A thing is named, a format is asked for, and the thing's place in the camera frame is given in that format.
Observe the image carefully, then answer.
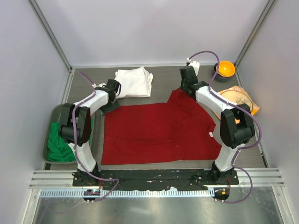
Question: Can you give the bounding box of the embroidered round plate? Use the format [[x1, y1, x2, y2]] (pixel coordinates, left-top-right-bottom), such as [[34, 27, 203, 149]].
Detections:
[[221, 90, 253, 111]]

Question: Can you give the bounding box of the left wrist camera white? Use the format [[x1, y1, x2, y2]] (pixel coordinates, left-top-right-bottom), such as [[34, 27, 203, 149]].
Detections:
[[94, 83, 106, 90]]

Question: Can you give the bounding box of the orange checkered cloth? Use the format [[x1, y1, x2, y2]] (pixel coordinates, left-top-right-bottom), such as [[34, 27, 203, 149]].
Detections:
[[218, 85, 260, 116]]

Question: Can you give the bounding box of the white slotted cable duct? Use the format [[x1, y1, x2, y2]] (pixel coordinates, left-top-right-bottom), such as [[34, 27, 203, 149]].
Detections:
[[40, 187, 214, 198]]

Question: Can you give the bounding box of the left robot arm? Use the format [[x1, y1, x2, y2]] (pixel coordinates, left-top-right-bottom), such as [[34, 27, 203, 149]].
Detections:
[[58, 79, 121, 186]]

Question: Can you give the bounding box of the aluminium rail frame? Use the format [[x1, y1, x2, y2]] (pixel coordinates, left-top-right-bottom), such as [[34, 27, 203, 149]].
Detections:
[[29, 168, 285, 189]]

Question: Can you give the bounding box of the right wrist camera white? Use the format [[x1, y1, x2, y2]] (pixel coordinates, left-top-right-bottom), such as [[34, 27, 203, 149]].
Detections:
[[186, 58, 200, 76]]

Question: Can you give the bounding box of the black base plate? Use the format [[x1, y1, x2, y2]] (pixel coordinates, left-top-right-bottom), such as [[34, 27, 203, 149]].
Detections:
[[72, 169, 239, 191]]

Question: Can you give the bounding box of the orange bowl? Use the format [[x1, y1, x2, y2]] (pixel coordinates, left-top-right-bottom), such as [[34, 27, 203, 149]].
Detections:
[[217, 61, 235, 78]]

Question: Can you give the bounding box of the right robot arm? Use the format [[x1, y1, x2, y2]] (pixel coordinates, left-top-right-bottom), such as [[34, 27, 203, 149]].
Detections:
[[179, 65, 255, 184]]

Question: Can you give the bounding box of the green t-shirt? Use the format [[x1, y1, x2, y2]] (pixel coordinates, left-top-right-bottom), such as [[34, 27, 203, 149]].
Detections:
[[47, 119, 94, 163]]

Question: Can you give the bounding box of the red t-shirt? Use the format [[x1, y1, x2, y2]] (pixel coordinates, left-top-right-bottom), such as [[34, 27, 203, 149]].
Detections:
[[101, 89, 221, 165]]

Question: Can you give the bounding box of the folded white t-shirt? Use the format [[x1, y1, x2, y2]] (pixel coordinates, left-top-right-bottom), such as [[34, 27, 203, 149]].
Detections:
[[115, 66, 153, 98]]

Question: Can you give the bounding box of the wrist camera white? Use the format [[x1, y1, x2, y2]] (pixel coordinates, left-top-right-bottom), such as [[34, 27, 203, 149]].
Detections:
[[186, 58, 200, 76], [94, 83, 106, 90]]

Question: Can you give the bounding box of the grey plastic tray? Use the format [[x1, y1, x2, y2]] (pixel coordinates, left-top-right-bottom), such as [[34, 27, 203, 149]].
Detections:
[[42, 103, 94, 165]]

